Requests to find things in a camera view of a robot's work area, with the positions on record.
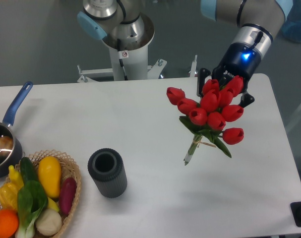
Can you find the dark grey ribbed vase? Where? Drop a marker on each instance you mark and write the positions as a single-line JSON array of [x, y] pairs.
[[106, 168]]

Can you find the blue water bottle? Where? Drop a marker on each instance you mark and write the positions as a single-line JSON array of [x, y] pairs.
[[291, 29]]

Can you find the yellow bell pepper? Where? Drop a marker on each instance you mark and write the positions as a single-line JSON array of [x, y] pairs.
[[8, 196]]

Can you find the dark green cucumber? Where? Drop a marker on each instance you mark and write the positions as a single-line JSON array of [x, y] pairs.
[[27, 170]]

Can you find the red tulip bouquet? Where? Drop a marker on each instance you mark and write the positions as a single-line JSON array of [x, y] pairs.
[[207, 119]]

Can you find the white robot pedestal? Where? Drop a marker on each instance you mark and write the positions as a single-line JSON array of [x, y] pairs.
[[130, 64]]

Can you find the beige onion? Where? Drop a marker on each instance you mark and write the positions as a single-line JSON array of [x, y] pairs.
[[49, 222]]

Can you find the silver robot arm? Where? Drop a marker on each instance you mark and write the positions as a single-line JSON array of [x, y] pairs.
[[259, 21]]

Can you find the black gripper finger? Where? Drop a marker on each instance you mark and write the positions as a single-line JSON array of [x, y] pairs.
[[202, 75], [246, 99]]

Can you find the purple eggplant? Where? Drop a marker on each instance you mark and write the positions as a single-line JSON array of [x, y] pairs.
[[67, 194]]

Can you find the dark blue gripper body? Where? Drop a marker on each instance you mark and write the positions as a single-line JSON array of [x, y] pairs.
[[239, 60]]

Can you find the yellow squash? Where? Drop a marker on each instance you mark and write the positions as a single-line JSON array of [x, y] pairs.
[[49, 174]]

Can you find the woven wicker basket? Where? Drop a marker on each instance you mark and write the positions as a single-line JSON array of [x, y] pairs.
[[69, 168]]

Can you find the green bok choy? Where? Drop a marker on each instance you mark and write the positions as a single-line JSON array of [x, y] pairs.
[[31, 201]]

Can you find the blue handled saucepan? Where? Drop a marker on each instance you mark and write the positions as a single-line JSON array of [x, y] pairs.
[[5, 130]]

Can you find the bread roll in pan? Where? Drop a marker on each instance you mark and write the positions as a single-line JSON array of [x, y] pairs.
[[6, 145]]

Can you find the orange fruit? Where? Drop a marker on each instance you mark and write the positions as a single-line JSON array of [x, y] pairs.
[[8, 223]]

